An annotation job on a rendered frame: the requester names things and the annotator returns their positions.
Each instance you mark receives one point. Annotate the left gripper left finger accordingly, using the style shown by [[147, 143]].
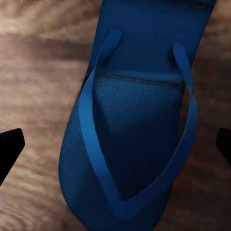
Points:
[[12, 143]]

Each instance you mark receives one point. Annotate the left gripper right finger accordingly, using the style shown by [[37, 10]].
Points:
[[223, 142]]

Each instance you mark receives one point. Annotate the sandal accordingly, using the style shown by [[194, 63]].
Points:
[[121, 151]]

